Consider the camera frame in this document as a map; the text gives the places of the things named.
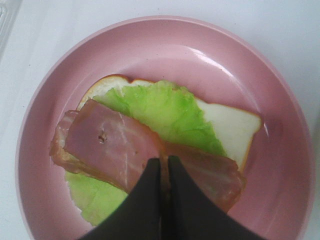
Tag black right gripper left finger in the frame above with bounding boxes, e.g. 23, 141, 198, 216
81, 158, 161, 240

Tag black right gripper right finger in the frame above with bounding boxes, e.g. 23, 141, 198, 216
168, 156, 258, 240

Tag tray bacon strip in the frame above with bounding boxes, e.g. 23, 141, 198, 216
49, 110, 135, 193
70, 99, 246, 211

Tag bread slice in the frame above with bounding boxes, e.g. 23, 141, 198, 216
92, 74, 262, 171

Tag green lettuce leaf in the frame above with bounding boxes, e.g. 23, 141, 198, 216
65, 77, 227, 226

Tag pink round plate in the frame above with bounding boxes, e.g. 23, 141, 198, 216
16, 16, 315, 240

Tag clear left plastic tray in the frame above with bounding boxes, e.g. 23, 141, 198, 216
0, 0, 22, 59

